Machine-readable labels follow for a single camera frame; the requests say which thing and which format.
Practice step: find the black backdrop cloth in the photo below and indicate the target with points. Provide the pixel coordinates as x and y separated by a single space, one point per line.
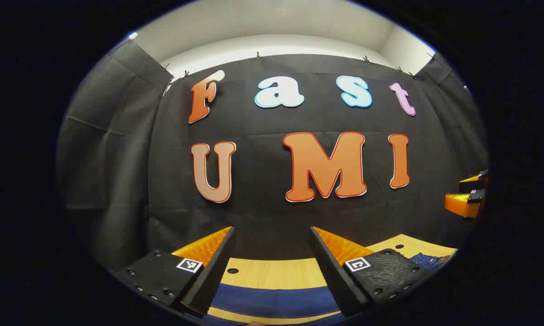
262 213

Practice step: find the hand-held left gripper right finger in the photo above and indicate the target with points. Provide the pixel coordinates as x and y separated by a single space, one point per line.
330 271

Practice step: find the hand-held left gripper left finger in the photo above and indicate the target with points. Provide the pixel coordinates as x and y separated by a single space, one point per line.
215 271

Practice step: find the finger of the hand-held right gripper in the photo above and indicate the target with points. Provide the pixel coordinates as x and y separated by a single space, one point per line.
457 203
473 183

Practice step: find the blue denim jeans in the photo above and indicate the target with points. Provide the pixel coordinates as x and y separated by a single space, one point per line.
272 301

